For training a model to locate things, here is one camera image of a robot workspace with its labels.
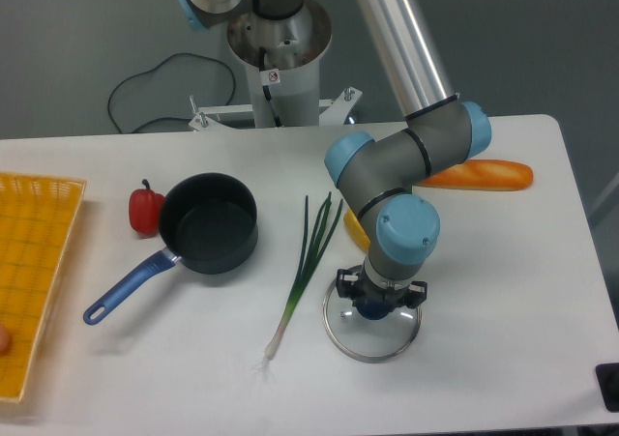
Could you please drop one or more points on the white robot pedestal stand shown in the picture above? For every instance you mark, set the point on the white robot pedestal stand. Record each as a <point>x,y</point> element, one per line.
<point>282,66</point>

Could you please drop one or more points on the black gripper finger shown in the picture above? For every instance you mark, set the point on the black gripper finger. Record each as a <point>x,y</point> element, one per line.
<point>346,283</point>
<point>416,294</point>

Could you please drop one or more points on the black object at table corner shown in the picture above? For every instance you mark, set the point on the black object at table corner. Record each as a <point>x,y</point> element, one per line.
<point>608,379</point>

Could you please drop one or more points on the orange baguette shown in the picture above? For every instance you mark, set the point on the orange baguette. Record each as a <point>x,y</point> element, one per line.
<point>491,175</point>

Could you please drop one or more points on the red bell pepper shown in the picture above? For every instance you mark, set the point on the red bell pepper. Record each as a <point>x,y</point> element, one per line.
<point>144,210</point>

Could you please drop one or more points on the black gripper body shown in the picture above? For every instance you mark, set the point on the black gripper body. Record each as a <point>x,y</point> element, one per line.
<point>370,298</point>

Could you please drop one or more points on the yellow woven basket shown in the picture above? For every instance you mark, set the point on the yellow woven basket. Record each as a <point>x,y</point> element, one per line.
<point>37,218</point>

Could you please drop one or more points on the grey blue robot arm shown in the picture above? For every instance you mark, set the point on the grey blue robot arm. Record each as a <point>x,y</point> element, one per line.
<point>375,176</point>

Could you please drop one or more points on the dark saucepan blue handle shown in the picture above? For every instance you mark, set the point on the dark saucepan blue handle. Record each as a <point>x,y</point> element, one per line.
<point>208,223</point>

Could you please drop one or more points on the yellow bell pepper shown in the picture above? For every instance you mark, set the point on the yellow bell pepper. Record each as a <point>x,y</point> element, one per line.
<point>356,232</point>

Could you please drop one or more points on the glass lid blue knob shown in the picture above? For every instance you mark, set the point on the glass lid blue knob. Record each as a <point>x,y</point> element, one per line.
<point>364,340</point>

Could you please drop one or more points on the green onion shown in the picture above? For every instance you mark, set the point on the green onion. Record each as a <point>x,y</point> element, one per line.
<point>316,236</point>

